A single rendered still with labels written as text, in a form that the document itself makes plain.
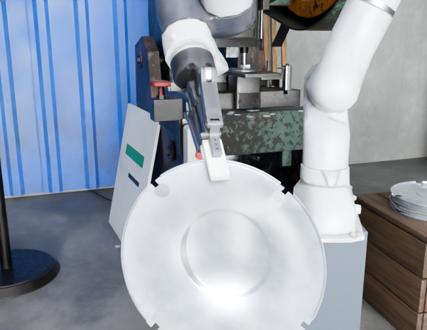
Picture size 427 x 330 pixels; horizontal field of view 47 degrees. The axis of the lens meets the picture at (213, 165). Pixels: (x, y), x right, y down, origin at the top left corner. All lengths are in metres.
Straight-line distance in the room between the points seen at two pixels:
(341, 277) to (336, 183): 0.23
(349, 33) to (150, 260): 0.71
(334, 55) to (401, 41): 2.69
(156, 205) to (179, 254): 0.08
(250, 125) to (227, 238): 1.04
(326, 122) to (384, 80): 2.55
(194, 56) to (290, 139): 1.01
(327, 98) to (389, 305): 0.86
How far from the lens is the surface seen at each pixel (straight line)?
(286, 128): 1.76
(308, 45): 3.38
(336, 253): 1.23
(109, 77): 2.92
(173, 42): 0.84
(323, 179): 1.18
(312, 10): 2.02
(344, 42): 1.14
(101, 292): 1.88
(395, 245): 1.64
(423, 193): 1.74
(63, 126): 2.93
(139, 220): 0.68
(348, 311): 1.31
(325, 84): 1.08
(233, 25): 0.90
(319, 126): 1.20
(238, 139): 1.69
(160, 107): 1.56
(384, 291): 1.74
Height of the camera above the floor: 0.89
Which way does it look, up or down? 15 degrees down
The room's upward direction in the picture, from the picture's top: straight up
